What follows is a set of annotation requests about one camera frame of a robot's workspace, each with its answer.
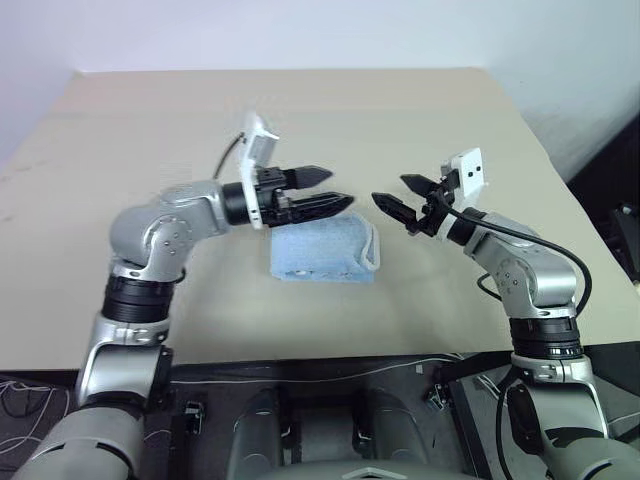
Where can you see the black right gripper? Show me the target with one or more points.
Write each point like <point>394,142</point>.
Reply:
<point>435,210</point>

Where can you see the light blue towel white trim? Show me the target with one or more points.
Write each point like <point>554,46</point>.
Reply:
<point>315,245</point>

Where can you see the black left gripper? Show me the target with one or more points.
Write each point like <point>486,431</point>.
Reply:
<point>272,200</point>

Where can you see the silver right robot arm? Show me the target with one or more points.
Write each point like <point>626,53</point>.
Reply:
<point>540,280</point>

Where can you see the dark grey rounded leg shape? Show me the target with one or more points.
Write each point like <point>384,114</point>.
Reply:
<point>262,425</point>
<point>395,425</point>

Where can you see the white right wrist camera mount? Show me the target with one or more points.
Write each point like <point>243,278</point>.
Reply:
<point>470,175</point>

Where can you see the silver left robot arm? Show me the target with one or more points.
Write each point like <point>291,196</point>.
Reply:
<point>165,235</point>

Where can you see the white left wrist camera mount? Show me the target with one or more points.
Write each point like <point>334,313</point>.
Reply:
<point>250,150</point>

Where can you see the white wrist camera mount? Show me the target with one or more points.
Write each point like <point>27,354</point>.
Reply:
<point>470,175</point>
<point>250,150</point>

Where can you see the black metal clamp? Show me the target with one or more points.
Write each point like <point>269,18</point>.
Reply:
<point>196,415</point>
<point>438,397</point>

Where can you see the grey rounded torso shape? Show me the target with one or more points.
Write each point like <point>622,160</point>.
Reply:
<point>370,472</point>

